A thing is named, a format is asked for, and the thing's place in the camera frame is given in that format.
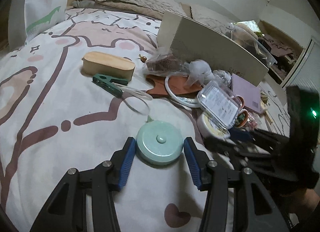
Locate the bed pillow left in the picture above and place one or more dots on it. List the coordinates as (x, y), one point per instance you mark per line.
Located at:
(151, 8)

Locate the clear plastic storage bin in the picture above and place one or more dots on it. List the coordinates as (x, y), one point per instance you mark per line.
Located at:
(246, 34)

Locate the bed pillow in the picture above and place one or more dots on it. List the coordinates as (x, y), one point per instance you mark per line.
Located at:
(211, 19)
(151, 8)

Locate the mesh bag brown item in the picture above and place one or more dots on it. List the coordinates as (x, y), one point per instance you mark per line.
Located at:
(164, 63)

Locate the red white tape rolls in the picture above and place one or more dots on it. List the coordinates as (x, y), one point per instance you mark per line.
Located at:
(242, 117)

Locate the green round tape measure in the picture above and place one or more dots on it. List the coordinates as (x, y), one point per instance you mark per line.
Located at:
(159, 143)

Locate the green clothespin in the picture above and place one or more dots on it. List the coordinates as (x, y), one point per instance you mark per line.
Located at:
(109, 84)

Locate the wooden stick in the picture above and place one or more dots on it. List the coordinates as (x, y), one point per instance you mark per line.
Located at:
(268, 117)

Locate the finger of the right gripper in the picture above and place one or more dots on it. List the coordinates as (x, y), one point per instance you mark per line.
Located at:
(251, 144)

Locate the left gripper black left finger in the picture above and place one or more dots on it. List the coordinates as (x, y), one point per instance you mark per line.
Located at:
(65, 208)

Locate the white paper shopping bag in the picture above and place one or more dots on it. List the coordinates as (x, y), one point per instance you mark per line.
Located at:
(29, 18)

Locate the round white tin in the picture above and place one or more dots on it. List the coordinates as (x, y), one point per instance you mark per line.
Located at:
(209, 129)

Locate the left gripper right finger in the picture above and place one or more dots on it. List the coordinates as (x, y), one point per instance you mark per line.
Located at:
(254, 208)

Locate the wooden oval box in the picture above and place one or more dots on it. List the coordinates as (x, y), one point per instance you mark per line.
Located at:
(107, 64)

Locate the bed pillow right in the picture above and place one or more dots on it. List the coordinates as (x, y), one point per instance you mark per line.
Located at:
(211, 19)

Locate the grey shoe box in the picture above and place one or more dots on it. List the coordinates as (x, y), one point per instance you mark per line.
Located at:
(190, 40)

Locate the white ring hoop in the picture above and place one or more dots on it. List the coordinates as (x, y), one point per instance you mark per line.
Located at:
(180, 98)

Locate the purple book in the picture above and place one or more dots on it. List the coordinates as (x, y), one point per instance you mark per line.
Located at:
(249, 92)

